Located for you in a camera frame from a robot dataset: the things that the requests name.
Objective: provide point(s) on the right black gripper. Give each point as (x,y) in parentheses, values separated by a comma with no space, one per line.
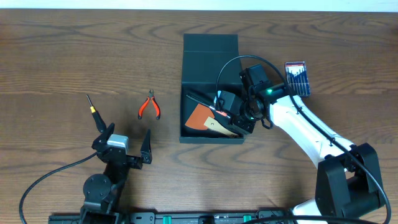
(236,122)

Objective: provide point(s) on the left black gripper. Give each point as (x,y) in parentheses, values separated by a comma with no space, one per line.
(125,158)

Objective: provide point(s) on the steel claw hammer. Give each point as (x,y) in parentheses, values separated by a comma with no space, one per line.
(206,103)

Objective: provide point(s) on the orange scraper wooden handle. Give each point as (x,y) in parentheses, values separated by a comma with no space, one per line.
(202,118)

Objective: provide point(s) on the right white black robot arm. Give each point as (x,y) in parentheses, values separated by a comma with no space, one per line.
(349,183)

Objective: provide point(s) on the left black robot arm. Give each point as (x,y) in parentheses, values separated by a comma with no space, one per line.
(103,191)

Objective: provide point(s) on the black yellow screwdriver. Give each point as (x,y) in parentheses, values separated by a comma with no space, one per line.
(100,124)

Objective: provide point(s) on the dark green open box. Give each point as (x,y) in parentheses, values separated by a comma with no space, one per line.
(205,69)

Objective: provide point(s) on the blue screwdriver set case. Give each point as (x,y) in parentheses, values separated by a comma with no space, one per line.
(296,75)

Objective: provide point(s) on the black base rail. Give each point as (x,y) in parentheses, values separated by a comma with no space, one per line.
(186,217)

